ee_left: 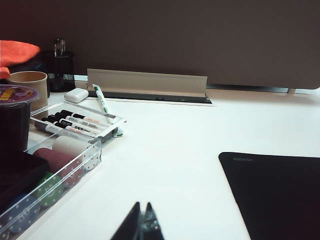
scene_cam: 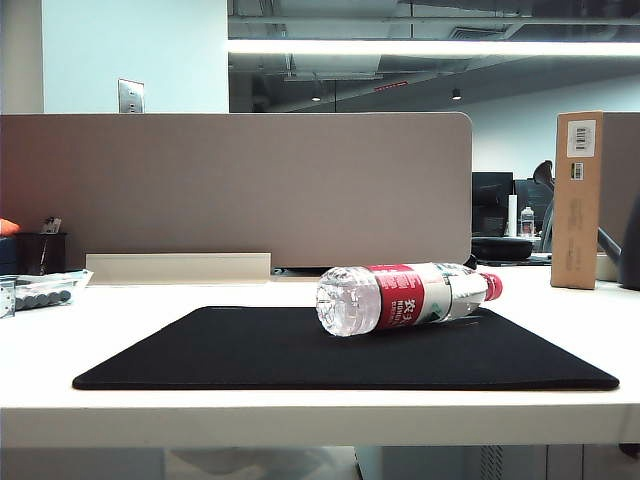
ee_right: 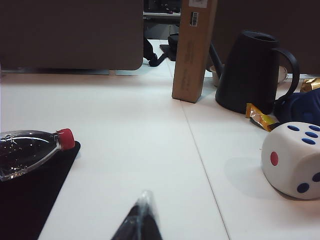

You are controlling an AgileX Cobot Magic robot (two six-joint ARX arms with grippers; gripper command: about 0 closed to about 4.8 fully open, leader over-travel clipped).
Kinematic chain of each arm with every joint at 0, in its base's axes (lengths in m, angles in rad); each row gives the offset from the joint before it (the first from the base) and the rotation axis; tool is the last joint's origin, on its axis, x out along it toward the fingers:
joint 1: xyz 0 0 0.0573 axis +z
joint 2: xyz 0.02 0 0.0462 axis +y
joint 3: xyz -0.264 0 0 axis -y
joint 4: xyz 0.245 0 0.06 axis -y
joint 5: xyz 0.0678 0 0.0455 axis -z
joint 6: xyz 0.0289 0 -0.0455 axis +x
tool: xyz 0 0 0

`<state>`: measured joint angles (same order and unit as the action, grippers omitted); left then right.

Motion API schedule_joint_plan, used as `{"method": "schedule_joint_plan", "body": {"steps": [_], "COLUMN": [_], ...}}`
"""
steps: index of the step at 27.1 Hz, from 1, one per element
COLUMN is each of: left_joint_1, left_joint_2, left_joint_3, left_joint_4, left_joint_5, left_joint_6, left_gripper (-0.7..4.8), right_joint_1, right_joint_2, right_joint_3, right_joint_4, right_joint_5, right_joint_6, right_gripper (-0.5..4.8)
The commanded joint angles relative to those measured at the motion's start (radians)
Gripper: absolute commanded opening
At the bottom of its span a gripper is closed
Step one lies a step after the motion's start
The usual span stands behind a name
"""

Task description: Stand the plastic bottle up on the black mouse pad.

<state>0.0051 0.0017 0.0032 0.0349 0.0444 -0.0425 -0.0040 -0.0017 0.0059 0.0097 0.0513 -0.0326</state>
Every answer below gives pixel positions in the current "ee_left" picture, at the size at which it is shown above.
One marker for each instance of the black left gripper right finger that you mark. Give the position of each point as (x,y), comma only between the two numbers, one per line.
(151,227)

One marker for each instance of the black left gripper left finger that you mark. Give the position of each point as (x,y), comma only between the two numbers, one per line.
(130,227)

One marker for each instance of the black mouse pad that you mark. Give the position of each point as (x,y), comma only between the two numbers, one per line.
(275,197)

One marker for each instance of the clear acrylic chip case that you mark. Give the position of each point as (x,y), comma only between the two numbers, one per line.
(82,172)

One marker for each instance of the green poker chip stack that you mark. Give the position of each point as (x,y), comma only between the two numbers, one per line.
(50,190)

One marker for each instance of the green white round cap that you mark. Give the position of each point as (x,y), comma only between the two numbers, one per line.
(118,133)

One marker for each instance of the red poker chip stack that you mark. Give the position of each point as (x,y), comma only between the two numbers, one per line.
(57,160)

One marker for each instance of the white poker chip stack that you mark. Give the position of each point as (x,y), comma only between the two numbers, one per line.
(70,147)

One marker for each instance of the blue poker chip stack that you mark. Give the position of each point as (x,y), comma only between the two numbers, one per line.
(22,212)

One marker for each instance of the black rectangular box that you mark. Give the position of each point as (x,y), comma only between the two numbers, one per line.
(17,175)

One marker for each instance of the black cap whiteboard marker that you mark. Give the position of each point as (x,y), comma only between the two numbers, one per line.
(50,120)
(41,127)
(63,117)
(59,124)
(75,115)

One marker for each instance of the green white marker pen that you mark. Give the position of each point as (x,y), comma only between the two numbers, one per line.
(100,98)

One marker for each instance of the white earbuds case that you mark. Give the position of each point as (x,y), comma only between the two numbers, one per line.
(76,95)

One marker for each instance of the dark cup with purple lid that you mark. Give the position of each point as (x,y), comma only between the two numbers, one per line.
(13,120)

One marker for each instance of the brown paper cup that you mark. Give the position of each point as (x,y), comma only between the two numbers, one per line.
(32,87)

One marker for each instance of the black mesh pen holder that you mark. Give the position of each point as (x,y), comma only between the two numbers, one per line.
(58,72)

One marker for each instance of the dark blue bag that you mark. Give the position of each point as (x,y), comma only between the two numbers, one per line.
(30,63)

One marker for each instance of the grey desk divider panel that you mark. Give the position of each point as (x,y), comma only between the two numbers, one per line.
(175,35)

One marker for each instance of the orange cloth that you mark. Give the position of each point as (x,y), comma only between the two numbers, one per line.
(17,52)

